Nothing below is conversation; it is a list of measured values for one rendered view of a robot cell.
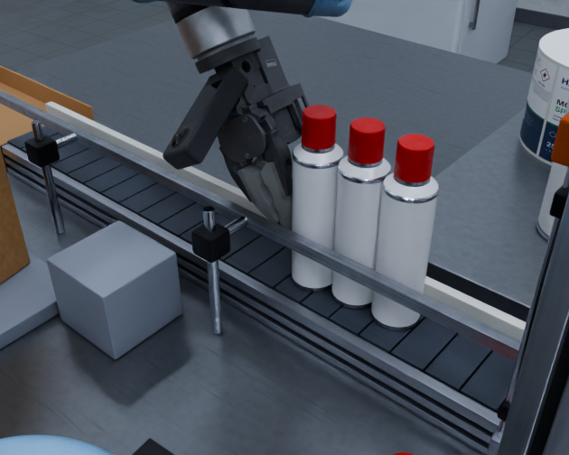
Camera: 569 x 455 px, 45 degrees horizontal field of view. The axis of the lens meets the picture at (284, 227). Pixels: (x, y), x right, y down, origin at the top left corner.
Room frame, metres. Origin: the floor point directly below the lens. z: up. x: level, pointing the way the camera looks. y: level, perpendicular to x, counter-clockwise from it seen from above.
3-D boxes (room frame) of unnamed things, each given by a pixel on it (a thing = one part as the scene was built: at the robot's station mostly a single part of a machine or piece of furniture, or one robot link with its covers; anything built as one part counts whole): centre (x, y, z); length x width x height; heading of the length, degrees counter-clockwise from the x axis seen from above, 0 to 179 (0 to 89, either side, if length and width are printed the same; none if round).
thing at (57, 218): (0.79, 0.29, 0.91); 0.07 x 0.03 x 0.17; 140
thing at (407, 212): (0.55, -0.12, 0.98); 0.05 x 0.05 x 0.20
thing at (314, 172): (0.61, -0.03, 0.98); 0.05 x 0.05 x 0.20
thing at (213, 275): (0.59, 0.06, 0.91); 0.07 x 0.03 x 0.17; 140
